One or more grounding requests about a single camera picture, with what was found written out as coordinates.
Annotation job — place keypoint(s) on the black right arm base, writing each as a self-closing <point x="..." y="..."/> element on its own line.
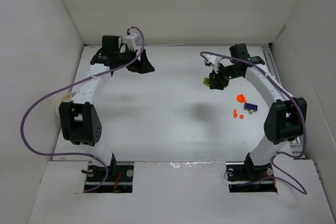
<point x="242" y="179"/>

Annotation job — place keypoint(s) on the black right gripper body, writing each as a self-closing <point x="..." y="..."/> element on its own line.
<point x="219" y="79"/>

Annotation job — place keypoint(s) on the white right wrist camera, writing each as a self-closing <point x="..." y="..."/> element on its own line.
<point x="212" y="61"/>

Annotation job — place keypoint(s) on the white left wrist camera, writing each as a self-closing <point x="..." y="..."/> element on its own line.
<point x="131" y="40"/>

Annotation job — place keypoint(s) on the dark blue lego brick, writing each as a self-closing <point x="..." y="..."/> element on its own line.
<point x="249" y="106"/>

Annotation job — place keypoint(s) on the orange round lego piece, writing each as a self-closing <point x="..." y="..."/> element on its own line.
<point x="241" y="98"/>

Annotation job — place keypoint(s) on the white divided round container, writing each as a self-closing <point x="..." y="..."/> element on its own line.
<point x="66" y="98"/>

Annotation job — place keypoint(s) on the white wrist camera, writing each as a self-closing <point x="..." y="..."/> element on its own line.
<point x="131" y="40"/>
<point x="212" y="61"/>

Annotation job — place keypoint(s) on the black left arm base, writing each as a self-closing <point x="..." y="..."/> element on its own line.
<point x="118" y="182"/>

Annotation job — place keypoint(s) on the small orange lego piece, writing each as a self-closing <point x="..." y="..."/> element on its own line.
<point x="235" y="113"/>

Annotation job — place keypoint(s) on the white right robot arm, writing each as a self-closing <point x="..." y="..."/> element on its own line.
<point x="284" y="121"/>

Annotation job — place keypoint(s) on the lime green lego slope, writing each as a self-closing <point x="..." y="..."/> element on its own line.
<point x="207" y="82"/>

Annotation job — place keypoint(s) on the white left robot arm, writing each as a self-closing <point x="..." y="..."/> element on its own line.
<point x="79" y="119"/>

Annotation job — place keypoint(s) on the aluminium rail at table edge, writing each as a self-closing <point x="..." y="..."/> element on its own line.
<point x="270" y="62"/>

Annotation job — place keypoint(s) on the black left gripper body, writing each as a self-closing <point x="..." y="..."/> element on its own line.
<point x="138" y="64"/>

